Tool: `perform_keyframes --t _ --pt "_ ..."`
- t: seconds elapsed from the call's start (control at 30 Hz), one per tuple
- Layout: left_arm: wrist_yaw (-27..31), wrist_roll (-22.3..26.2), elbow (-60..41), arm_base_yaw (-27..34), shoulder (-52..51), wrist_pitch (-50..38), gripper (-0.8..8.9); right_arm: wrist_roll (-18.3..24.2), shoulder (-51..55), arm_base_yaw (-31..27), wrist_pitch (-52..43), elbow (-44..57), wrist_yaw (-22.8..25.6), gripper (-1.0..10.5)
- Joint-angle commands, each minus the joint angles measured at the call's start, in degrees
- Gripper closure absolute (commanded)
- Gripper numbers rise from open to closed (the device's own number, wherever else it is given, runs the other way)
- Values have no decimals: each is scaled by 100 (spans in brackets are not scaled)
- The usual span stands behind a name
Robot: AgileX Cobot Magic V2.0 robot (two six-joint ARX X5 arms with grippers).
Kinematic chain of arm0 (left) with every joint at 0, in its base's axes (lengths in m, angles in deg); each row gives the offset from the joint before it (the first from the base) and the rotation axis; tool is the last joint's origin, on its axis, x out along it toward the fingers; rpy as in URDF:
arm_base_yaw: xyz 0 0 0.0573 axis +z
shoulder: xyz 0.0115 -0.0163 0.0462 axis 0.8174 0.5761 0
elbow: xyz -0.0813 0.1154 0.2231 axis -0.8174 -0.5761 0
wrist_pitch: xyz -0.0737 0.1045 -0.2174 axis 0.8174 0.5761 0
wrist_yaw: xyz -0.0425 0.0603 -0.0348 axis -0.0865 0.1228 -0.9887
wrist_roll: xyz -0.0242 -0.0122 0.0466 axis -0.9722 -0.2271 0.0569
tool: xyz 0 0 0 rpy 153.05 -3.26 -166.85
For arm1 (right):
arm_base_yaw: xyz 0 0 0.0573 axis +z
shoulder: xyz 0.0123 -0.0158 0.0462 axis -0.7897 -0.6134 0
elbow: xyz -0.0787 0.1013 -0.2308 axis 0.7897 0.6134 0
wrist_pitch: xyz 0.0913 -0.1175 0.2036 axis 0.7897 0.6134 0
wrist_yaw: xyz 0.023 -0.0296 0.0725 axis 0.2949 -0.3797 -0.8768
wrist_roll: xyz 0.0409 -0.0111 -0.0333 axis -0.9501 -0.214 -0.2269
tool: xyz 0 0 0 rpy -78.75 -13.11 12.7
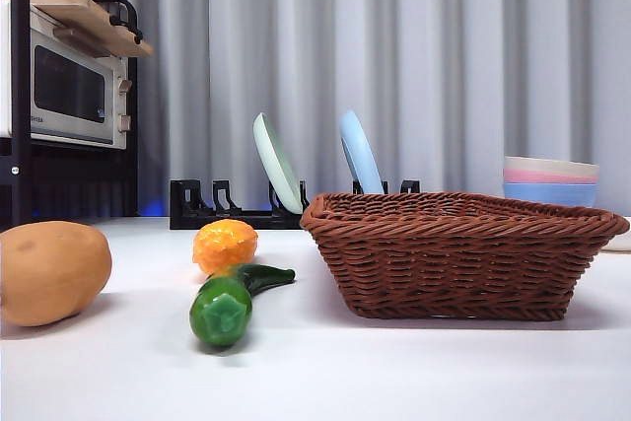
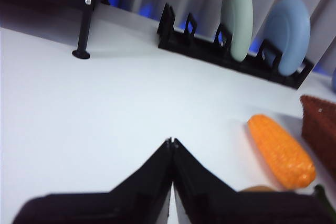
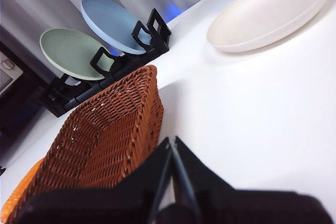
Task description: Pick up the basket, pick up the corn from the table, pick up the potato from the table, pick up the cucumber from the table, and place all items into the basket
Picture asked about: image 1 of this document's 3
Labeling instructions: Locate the brown wicker basket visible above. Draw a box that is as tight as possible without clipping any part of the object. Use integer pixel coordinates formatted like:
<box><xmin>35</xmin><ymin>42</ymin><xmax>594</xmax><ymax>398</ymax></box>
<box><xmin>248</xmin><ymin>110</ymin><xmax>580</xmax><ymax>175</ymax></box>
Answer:
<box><xmin>299</xmin><ymin>191</ymin><xmax>631</xmax><ymax>322</ymax></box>

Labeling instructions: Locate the green curved cucumber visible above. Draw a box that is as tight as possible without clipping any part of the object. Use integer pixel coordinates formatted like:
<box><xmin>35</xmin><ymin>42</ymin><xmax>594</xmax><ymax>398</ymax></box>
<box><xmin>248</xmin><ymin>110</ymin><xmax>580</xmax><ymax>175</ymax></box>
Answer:
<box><xmin>189</xmin><ymin>263</ymin><xmax>296</xmax><ymax>348</ymax></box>

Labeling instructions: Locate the tan potato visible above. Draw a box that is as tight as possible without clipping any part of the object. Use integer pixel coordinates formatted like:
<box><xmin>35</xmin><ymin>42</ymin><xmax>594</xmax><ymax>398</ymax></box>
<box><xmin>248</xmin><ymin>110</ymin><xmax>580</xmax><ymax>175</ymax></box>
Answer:
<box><xmin>0</xmin><ymin>221</ymin><xmax>113</xmax><ymax>327</ymax></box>

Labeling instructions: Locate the pale green plate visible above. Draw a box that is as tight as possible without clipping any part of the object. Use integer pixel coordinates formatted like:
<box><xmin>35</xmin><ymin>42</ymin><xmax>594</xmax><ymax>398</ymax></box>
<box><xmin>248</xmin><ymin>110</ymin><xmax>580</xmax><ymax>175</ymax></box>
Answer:
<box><xmin>252</xmin><ymin>112</ymin><xmax>305</xmax><ymax>215</ymax></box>

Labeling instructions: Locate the light blue plate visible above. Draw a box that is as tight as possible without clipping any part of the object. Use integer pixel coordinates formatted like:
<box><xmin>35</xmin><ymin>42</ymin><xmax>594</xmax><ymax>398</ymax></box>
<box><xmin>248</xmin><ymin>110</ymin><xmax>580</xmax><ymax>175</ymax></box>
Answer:
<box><xmin>338</xmin><ymin>108</ymin><xmax>386</xmax><ymax>195</ymax></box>

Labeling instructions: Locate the black dish rack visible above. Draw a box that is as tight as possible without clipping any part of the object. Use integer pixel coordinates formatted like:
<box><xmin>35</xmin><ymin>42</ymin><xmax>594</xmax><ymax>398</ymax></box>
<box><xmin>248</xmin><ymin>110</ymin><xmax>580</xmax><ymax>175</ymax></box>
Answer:
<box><xmin>170</xmin><ymin>178</ymin><xmax>423</xmax><ymax>231</ymax></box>

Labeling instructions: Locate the grey curtain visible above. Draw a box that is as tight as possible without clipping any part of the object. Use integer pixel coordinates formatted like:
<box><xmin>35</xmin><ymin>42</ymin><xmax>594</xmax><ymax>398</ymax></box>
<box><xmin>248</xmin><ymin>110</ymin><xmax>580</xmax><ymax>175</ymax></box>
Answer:
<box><xmin>0</xmin><ymin>0</ymin><xmax>631</xmax><ymax>219</ymax></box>

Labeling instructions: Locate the pink bowl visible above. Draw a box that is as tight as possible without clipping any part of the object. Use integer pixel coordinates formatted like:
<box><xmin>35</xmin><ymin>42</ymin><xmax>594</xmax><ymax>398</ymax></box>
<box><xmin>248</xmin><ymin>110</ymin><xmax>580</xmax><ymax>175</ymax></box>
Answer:
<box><xmin>503</xmin><ymin>168</ymin><xmax>600</xmax><ymax>185</ymax></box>

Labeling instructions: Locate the cream bowl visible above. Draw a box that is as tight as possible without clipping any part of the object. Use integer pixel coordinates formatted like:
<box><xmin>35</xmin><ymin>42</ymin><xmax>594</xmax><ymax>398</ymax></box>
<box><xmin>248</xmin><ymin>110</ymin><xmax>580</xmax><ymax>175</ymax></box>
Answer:
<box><xmin>503</xmin><ymin>155</ymin><xmax>600</xmax><ymax>183</ymax></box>

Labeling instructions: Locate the cream toaster oven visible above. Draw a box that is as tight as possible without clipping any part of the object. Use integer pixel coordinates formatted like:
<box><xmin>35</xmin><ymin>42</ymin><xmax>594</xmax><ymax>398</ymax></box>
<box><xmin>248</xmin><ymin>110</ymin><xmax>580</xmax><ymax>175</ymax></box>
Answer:
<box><xmin>30</xmin><ymin>4</ymin><xmax>134</xmax><ymax>151</ymax></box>

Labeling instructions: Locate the wooden cutting board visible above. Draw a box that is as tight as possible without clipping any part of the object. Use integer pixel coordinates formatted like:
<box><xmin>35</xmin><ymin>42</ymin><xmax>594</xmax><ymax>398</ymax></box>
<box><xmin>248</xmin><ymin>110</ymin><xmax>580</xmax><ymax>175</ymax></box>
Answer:
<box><xmin>30</xmin><ymin>0</ymin><xmax>155</xmax><ymax>60</ymax></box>

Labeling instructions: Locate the white plate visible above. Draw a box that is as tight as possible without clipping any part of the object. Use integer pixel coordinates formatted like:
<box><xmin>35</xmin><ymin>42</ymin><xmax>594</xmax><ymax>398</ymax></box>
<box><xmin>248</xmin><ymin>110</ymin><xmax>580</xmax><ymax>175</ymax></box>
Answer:
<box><xmin>601</xmin><ymin>216</ymin><xmax>631</xmax><ymax>252</ymax></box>

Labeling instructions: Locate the white box appliance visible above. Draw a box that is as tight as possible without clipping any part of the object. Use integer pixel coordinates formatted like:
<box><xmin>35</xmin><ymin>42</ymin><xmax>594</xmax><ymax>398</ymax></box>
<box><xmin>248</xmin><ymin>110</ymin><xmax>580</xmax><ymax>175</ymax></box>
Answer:
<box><xmin>0</xmin><ymin>0</ymin><xmax>14</xmax><ymax>139</ymax></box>

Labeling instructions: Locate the black metal shelf frame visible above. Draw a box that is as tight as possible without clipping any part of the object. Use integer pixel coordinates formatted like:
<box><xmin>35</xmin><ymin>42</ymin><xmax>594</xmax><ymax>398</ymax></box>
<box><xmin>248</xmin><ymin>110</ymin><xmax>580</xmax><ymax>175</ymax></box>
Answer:
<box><xmin>0</xmin><ymin>0</ymin><xmax>144</xmax><ymax>230</ymax></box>

